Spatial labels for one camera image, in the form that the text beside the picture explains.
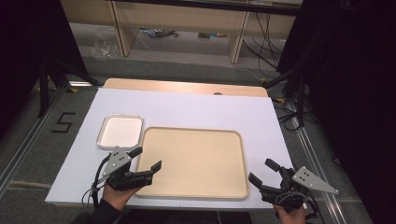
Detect large beige tray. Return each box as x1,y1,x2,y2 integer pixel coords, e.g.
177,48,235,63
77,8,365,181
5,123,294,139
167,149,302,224
134,126,251,201

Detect right hand-held gripper cable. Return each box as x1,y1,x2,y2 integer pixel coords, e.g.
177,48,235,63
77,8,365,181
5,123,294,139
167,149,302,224
275,190,319,219

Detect person's left hand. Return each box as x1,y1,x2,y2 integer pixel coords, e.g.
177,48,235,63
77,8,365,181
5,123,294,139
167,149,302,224
102,184,140,211

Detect small brown floor item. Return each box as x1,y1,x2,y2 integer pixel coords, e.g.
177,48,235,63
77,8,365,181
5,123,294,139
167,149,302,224
197,31,229,39

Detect black floor cables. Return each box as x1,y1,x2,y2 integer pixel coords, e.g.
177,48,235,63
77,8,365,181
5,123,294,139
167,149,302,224
272,98,302,133

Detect clear plastic bag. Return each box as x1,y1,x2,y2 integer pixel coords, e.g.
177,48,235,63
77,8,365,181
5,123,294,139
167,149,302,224
91,30,121,61

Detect black curtain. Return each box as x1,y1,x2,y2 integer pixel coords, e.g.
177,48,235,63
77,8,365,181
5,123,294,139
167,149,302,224
276,0,396,224
0,0,90,143

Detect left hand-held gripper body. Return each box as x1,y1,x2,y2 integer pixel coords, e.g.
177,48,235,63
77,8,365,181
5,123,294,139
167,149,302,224
102,147,154,192

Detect bluish clutter under desk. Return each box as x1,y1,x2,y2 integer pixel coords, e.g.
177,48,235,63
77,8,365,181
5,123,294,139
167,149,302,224
137,27,180,39

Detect left hand-held gripper cable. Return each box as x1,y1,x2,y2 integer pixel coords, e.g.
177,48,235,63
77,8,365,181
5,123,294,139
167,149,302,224
81,154,112,209

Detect wooden table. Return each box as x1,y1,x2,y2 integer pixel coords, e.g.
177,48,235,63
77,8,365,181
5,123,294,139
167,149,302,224
103,77,269,98

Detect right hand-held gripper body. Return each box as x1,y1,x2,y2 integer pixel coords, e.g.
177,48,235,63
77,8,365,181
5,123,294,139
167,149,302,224
261,166,340,214

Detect hand-held gripper cable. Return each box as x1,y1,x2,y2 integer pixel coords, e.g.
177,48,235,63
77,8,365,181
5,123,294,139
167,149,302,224
275,190,319,219
81,154,112,209

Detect person's right hand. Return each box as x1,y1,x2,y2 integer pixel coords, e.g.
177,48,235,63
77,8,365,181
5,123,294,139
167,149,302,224
273,204,308,224

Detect black metal stand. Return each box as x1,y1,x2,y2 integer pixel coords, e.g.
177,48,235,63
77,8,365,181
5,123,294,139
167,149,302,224
263,66,309,128
36,57,101,119

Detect white board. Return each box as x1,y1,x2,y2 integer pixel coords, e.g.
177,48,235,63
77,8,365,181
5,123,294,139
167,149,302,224
45,88,294,210

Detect white square tray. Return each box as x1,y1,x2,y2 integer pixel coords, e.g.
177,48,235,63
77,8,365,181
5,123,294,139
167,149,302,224
96,113,145,151

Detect metal floor rail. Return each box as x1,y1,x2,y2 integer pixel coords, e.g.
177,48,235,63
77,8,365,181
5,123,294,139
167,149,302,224
0,87,67,198
285,98,349,224

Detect light wooden desk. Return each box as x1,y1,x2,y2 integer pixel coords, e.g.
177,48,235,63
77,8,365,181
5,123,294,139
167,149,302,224
60,0,297,64

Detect black hanging cables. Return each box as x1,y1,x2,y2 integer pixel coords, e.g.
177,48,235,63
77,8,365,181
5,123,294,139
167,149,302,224
242,11,283,72

